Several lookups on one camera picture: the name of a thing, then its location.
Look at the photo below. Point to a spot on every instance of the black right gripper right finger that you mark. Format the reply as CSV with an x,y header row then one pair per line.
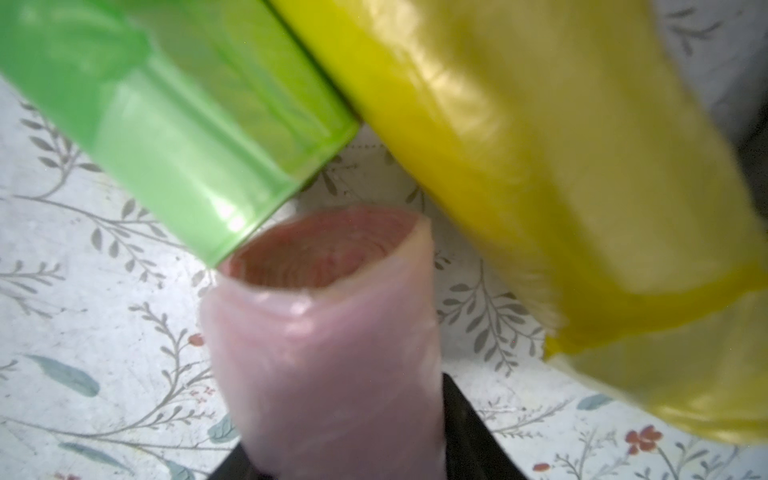
x,y
472,452

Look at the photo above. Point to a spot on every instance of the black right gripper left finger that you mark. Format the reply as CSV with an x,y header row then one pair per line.
x,y
236,466

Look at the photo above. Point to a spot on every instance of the yellow trash bag roll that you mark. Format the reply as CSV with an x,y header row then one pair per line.
x,y
559,137

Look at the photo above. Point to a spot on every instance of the green labelled trash bag roll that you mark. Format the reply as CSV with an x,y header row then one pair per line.
x,y
210,113

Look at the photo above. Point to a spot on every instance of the pink trash bag roll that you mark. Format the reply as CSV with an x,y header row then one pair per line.
x,y
325,345

